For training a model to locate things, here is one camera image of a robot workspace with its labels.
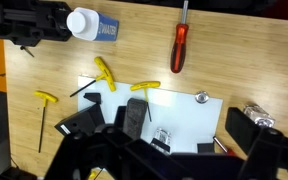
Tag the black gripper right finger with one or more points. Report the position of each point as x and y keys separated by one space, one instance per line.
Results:
x=241 y=128

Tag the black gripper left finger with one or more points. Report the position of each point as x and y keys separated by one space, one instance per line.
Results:
x=86 y=120

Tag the round silver metal cap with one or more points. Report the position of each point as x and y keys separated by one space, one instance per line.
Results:
x=201 y=97

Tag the white whiteboard sheet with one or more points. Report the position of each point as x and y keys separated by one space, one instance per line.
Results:
x=188 y=122

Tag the black clamp mount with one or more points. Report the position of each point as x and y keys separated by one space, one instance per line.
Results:
x=27 y=22

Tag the white blue-labelled plastic bottle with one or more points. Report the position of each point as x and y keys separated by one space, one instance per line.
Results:
x=91 y=25

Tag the clear plastic block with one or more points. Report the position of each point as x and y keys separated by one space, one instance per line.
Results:
x=161 y=141

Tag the small red-handled screwdriver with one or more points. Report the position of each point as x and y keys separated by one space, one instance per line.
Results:
x=226 y=150

